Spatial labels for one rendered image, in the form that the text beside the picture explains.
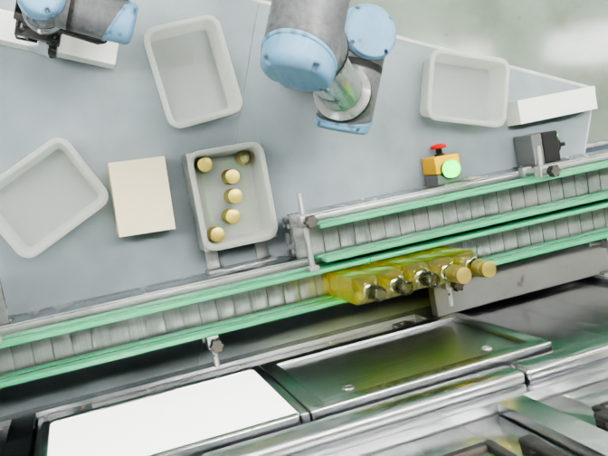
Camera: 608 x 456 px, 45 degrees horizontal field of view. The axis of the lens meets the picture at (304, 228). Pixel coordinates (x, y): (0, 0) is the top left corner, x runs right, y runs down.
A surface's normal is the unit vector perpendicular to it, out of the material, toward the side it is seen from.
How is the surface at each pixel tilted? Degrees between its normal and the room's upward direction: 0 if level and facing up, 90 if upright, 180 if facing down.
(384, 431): 90
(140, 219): 0
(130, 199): 0
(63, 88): 0
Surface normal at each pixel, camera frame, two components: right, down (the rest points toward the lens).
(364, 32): 0.30, -0.08
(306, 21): 0.00, -0.03
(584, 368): -0.18, -0.98
